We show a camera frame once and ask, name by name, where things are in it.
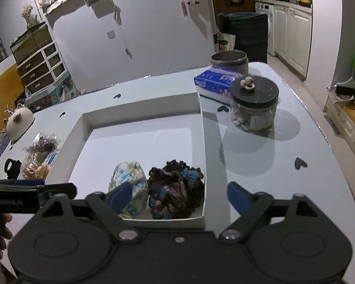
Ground glass terrarium tank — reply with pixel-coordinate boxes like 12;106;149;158
10;22;54;66

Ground white kitchen cabinets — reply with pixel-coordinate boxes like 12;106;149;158
273;4;313;81

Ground bagged brown cord necklace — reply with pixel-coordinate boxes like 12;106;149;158
21;153;52;180

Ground cartoon print tote bag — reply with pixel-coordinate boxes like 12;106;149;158
217;32;237;53

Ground light wooden side cabinet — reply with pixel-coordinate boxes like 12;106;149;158
325;94;355;170

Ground blue floral tissue box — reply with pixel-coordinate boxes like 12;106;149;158
194;67;244;98

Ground person's left hand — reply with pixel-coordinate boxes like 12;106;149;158
0;213;15;261

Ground small beige mushroom figurine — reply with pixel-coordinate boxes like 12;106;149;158
240;76;256;91

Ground blue and white patterned packet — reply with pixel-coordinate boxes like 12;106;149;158
108;161;149;218

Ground white drawer cabinet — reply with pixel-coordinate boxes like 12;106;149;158
16;41;67;94

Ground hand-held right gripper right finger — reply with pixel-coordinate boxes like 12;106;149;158
219;182;329;243

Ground grey round tin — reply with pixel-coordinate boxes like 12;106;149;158
210;50;249;75

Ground bagged dark bead accessory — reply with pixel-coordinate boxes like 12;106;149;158
30;134;61;155

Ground cream cat-shaped ceramic lamp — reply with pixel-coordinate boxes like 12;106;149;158
4;103;35;141

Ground white washing machine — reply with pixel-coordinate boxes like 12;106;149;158
255;1;277;56

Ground hanging string ornament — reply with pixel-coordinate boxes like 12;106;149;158
113;4;133;60

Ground small blue and white packet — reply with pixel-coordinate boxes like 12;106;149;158
43;151;59;166

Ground white cardboard box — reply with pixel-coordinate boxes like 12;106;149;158
44;92;208;229

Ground dark crocheted fabric piece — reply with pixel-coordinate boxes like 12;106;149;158
147;160;205;220

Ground black hair tie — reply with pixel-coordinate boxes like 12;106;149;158
4;159;22;180

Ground colourful printed fabric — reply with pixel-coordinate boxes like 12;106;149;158
26;78;81;111

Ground glass jar with black lid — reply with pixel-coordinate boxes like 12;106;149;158
230;75;279;133

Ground dried flower bunch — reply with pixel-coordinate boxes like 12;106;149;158
20;4;36;31

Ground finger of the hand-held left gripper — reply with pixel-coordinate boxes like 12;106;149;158
38;183;77;205
0;179;45;187

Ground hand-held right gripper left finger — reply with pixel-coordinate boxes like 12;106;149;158
40;182;138;241

